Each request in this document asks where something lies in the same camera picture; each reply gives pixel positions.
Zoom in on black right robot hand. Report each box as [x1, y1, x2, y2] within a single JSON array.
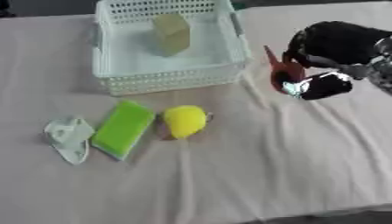
[[280, 20, 392, 102]]

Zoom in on red pointed toy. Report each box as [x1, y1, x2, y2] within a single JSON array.
[[262, 45, 308, 95]]

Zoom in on tan rectangular block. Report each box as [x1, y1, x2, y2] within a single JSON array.
[[151, 12, 193, 58]]

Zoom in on yellow round soft toy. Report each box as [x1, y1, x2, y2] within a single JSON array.
[[160, 104, 214, 141]]

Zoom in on white perforated plastic basket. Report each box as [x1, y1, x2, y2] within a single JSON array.
[[90, 0, 253, 97]]

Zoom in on green rectangular sponge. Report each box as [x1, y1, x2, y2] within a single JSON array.
[[88, 99, 157, 162]]

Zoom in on pale crumpled packet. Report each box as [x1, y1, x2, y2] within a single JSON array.
[[41, 116, 97, 166]]

